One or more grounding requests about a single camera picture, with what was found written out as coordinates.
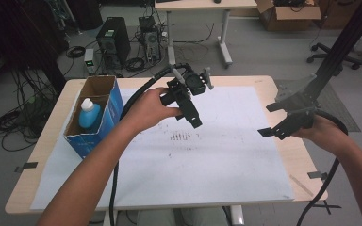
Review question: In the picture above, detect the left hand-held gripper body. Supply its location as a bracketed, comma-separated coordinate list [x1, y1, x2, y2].
[159, 66, 215, 121]

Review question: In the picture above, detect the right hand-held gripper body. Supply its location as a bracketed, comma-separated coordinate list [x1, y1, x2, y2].
[274, 73, 319, 130]

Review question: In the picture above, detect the blue cardboard box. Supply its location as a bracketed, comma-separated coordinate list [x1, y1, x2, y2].
[63, 74, 125, 160]

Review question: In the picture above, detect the blue bottle with white cap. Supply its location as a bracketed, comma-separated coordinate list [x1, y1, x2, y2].
[77, 97, 103, 130]

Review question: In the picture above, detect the person's right hand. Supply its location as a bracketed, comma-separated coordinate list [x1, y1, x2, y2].
[291, 114, 349, 157]

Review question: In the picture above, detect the person's left hand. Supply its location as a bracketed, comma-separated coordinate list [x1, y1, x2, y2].
[119, 87, 183, 136]

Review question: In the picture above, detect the dark floor mat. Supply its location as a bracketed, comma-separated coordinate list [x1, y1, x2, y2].
[274, 78, 362, 133]

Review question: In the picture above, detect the white table mat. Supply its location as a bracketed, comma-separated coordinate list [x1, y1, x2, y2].
[29, 86, 296, 211]

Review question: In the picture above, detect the black office chair base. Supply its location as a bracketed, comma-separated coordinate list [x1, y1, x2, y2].
[305, 41, 362, 76]

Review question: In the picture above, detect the small black computer tower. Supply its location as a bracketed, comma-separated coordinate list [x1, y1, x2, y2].
[138, 15, 163, 64]

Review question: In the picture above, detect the grey tape piece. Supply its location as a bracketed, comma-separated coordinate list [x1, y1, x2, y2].
[306, 170, 330, 181]
[14, 161, 39, 174]

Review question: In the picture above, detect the black metal stand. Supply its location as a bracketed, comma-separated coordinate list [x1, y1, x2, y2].
[301, 0, 362, 102]

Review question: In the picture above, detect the white desk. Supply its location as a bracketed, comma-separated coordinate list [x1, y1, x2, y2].
[154, 0, 258, 70]

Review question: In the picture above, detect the open brown cardboard box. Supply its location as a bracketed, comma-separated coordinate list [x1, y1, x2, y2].
[255, 0, 322, 32]

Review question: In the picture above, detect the large black computer tower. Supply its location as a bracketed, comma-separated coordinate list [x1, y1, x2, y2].
[95, 16, 132, 70]

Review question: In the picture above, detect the black tape cross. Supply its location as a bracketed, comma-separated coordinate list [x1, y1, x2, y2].
[311, 200, 342, 216]

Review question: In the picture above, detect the brown cabinet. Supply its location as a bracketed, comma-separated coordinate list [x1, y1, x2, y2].
[314, 0, 362, 31]

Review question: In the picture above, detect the grey power unit green display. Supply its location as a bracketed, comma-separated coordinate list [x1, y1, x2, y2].
[83, 47, 99, 75]

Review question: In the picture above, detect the person's right leg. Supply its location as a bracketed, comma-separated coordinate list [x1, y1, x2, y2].
[182, 206, 230, 226]

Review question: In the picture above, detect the black curtain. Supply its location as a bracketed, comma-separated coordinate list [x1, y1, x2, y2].
[0, 0, 70, 92]

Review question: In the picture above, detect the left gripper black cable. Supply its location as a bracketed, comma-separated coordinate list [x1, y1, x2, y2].
[107, 62, 193, 226]

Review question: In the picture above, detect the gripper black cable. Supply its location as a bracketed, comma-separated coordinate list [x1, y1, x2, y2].
[296, 107, 350, 226]
[107, 62, 193, 226]

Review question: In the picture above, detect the coiled black cable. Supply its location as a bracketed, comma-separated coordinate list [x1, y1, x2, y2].
[123, 56, 146, 73]
[65, 45, 87, 59]

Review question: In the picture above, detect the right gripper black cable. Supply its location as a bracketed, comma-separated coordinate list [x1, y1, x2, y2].
[296, 107, 350, 226]

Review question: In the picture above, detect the bundle of black floor cables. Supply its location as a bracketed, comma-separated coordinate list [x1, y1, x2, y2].
[0, 69, 60, 153]

